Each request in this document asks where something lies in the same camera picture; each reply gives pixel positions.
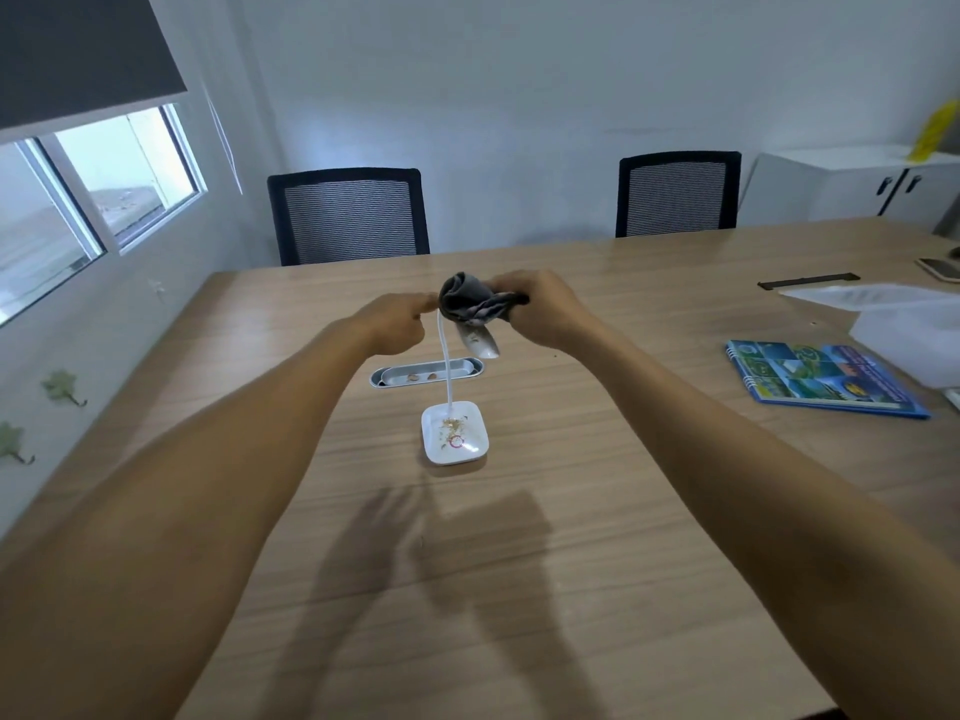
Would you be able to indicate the person's left hand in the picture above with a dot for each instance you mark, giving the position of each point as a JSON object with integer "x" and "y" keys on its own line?
{"x": 390, "y": 323}

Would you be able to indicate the person's right hand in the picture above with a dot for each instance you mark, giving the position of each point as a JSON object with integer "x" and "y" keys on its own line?
{"x": 551, "y": 311}

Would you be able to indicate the person's right thumb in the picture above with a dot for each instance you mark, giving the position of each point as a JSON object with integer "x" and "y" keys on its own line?
{"x": 506, "y": 281}

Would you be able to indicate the person's left thumb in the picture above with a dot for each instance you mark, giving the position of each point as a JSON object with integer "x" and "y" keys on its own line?
{"x": 416, "y": 299}

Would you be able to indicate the grey cloth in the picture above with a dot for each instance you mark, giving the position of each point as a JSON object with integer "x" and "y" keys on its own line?
{"x": 469, "y": 298}

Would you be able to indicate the white desk lamp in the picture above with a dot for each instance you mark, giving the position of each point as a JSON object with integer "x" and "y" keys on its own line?
{"x": 454, "y": 434}

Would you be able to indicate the person's right forearm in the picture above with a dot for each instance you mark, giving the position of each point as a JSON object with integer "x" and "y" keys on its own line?
{"x": 750, "y": 502}

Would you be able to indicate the person's left forearm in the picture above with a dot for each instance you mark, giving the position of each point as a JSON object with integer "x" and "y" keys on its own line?
{"x": 187, "y": 517}

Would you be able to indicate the black mesh office chair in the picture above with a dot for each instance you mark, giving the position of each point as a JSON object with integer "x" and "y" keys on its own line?
{"x": 349, "y": 217}
{"x": 679, "y": 194}

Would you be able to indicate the white cabinet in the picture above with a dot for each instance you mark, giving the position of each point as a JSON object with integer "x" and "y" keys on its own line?
{"x": 817, "y": 187}

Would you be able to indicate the blue spiral notebook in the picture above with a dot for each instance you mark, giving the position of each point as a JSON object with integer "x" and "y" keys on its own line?
{"x": 821, "y": 376}

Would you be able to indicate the white paper sheet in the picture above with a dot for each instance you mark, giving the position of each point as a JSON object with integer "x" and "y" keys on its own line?
{"x": 862, "y": 296}

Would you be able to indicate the white plastic bag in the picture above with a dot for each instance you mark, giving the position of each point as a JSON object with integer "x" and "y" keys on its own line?
{"x": 911, "y": 344}

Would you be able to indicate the grey roller blind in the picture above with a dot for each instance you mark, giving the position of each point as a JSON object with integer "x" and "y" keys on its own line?
{"x": 75, "y": 52}

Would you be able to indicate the smartphone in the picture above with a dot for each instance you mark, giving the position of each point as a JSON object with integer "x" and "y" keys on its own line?
{"x": 939, "y": 269}

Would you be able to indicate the yellow sign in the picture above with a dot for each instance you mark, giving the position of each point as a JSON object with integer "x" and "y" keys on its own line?
{"x": 934, "y": 131}

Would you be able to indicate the window with white frame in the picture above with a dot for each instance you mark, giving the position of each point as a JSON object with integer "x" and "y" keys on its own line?
{"x": 82, "y": 194}

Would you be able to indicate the green leaf wall hook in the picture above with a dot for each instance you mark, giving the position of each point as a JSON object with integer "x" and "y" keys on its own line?
{"x": 61, "y": 386}
{"x": 10, "y": 442}

